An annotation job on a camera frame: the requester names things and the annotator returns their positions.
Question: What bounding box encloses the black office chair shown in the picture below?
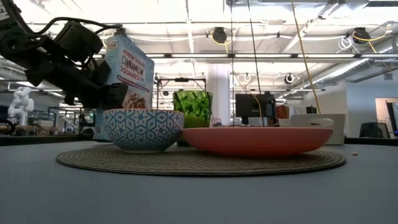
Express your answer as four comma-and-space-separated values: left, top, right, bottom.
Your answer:
359, 122, 391, 139

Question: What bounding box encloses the round woven placemat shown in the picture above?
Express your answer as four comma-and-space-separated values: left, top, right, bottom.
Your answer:
55, 146, 347, 177

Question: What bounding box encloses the yellow cable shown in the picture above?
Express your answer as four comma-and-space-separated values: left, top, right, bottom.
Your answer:
290, 0, 322, 114

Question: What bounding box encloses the orange bowl of cereal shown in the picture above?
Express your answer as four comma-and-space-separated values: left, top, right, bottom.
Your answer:
103, 108, 185, 154

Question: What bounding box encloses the green glass cup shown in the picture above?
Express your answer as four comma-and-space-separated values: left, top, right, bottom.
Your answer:
173, 90, 214, 147

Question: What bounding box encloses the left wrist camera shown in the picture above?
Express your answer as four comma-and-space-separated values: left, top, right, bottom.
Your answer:
53, 21, 104, 63

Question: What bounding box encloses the pink plate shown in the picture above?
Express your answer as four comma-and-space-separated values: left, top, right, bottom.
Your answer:
182, 126, 333, 157

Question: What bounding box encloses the blue cinnamon cereal box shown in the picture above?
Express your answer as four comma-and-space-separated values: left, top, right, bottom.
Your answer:
93, 33, 155, 141

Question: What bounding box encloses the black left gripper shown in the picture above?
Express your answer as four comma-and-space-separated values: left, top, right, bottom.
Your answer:
24, 46, 129, 110

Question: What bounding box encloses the silver ventilation duct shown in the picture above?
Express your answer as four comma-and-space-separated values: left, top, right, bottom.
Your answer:
303, 58, 374, 90

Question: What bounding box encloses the red box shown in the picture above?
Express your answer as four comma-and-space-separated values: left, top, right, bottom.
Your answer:
275, 105, 290, 119

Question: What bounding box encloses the black monitor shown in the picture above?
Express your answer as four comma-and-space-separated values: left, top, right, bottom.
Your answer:
234, 92, 277, 127

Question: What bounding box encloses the thin black hanging cable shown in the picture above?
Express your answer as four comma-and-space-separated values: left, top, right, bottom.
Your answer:
230, 0, 234, 127

